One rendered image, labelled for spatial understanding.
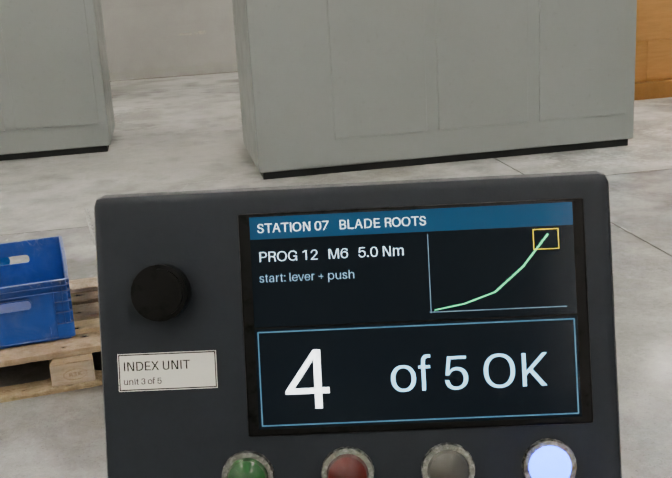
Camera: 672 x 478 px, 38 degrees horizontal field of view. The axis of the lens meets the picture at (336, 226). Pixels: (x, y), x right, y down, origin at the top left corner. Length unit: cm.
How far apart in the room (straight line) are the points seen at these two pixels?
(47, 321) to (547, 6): 422
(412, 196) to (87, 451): 260
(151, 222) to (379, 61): 585
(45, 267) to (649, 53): 645
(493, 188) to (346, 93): 582
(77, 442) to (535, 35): 446
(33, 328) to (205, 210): 301
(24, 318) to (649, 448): 204
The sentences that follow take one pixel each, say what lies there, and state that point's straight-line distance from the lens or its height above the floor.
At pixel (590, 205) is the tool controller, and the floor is 124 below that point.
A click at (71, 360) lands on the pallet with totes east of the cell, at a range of 342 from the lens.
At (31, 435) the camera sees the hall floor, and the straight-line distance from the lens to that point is 320.
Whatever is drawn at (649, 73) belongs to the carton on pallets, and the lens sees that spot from 925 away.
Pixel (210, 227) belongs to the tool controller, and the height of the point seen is 124.
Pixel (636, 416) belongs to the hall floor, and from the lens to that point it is 308.
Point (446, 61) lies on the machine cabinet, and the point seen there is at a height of 68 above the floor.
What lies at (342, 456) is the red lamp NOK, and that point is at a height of 113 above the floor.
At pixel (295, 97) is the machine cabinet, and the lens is 625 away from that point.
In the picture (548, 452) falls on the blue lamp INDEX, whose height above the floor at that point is 113.
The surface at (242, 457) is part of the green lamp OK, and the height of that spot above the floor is 113.
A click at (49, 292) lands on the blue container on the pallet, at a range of 345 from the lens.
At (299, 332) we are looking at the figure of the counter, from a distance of 49.
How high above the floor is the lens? 136
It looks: 15 degrees down
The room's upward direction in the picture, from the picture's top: 3 degrees counter-clockwise
